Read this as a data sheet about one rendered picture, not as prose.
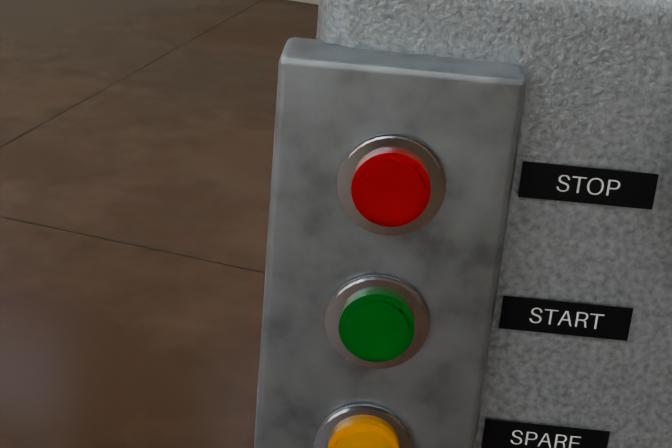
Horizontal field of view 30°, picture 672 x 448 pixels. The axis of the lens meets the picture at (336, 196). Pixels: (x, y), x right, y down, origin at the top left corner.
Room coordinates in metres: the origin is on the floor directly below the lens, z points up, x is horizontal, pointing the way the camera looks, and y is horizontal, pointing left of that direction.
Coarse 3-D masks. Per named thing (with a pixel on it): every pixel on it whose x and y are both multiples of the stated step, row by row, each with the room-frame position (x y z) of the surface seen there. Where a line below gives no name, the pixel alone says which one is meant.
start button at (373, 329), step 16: (352, 304) 0.38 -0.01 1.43; (368, 304) 0.38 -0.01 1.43; (384, 304) 0.38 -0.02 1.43; (400, 304) 0.38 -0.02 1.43; (352, 320) 0.38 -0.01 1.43; (368, 320) 0.38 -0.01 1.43; (384, 320) 0.38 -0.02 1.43; (400, 320) 0.38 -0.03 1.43; (352, 336) 0.38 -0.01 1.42; (368, 336) 0.38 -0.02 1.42; (384, 336) 0.38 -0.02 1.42; (400, 336) 0.38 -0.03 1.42; (352, 352) 0.38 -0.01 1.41; (368, 352) 0.38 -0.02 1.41; (384, 352) 0.38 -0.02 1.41; (400, 352) 0.38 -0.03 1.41
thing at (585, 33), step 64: (320, 0) 0.41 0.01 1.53; (384, 0) 0.40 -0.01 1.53; (448, 0) 0.40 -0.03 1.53; (512, 0) 0.40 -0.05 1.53; (576, 0) 0.40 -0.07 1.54; (640, 0) 0.40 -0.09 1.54; (576, 64) 0.40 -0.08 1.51; (640, 64) 0.40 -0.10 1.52; (576, 128) 0.40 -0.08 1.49; (640, 128) 0.40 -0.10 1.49; (512, 192) 0.40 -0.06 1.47; (512, 256) 0.40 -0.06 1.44; (576, 256) 0.40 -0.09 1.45; (640, 256) 0.40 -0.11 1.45; (640, 320) 0.40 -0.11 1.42; (512, 384) 0.40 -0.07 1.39; (576, 384) 0.40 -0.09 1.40; (640, 384) 0.40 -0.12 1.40
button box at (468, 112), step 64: (320, 64) 0.39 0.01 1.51; (384, 64) 0.39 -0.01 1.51; (448, 64) 0.39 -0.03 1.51; (512, 64) 0.40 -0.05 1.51; (320, 128) 0.39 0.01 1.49; (384, 128) 0.39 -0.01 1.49; (448, 128) 0.39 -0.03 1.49; (512, 128) 0.39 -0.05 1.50; (320, 192) 0.39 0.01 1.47; (448, 192) 0.39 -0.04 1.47; (320, 256) 0.39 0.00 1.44; (384, 256) 0.39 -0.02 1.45; (448, 256) 0.39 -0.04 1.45; (320, 320) 0.39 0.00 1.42; (448, 320) 0.39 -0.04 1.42; (320, 384) 0.39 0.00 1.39; (384, 384) 0.39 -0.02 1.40; (448, 384) 0.39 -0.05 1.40
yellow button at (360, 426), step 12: (360, 420) 0.38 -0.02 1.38; (372, 420) 0.38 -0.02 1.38; (336, 432) 0.38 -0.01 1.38; (348, 432) 0.38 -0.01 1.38; (360, 432) 0.38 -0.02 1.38; (372, 432) 0.38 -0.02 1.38; (384, 432) 0.38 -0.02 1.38; (336, 444) 0.38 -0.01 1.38; (348, 444) 0.38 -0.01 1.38; (360, 444) 0.38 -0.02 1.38; (372, 444) 0.38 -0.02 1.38; (384, 444) 0.38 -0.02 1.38; (396, 444) 0.38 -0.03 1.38
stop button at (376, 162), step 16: (368, 160) 0.38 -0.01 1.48; (384, 160) 0.38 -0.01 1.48; (400, 160) 0.38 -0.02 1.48; (416, 160) 0.38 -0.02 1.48; (368, 176) 0.38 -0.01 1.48; (384, 176) 0.38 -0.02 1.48; (400, 176) 0.38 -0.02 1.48; (416, 176) 0.38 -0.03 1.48; (352, 192) 0.38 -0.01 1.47; (368, 192) 0.38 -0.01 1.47; (384, 192) 0.38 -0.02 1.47; (400, 192) 0.38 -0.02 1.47; (416, 192) 0.38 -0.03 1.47; (368, 208) 0.38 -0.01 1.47; (384, 208) 0.38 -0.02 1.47; (400, 208) 0.38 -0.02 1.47; (416, 208) 0.38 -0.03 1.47; (384, 224) 0.38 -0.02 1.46; (400, 224) 0.38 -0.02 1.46
